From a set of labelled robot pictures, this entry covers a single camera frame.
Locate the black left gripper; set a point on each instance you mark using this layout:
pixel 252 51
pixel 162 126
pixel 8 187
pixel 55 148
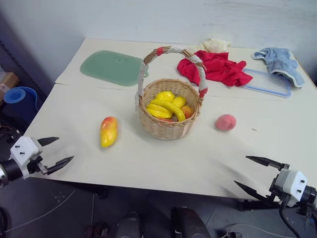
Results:
pixel 37 166

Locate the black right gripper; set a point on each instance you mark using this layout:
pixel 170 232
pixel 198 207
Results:
pixel 275 188

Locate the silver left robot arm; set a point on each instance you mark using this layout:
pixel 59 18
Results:
pixel 10 169

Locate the orange red fruit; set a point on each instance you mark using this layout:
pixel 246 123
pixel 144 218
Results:
pixel 188 111

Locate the small red fruit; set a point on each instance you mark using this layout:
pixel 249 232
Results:
pixel 167 120

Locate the yellow red mango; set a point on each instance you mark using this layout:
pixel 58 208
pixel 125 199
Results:
pixel 109 132

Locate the blue rolled foam mat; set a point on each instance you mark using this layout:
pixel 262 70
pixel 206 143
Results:
pixel 21 99

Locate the pink peach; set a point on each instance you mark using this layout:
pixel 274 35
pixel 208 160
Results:
pixel 225 122

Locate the dark rounded shape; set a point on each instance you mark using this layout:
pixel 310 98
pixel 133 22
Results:
pixel 130 225
pixel 189 223

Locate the brown cardboard box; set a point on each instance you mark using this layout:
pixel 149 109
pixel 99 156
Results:
pixel 8 80

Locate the clear lid with blue rim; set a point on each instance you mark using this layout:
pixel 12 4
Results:
pixel 268 83

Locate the green plastic cutting board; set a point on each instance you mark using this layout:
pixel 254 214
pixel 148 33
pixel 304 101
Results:
pixel 111 67

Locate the red cloth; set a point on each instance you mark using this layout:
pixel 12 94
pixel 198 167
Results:
pixel 223 70

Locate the yellow starfruit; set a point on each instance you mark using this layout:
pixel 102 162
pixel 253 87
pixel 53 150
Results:
pixel 158 111

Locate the light blue towel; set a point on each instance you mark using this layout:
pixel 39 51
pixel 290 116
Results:
pixel 280 62

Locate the yellow lemon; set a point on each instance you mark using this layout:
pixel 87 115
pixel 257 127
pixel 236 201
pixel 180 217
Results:
pixel 163 96

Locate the cream cloth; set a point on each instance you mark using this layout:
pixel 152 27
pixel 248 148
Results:
pixel 214 44

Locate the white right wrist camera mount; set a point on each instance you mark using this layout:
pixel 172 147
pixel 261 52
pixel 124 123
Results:
pixel 296 183

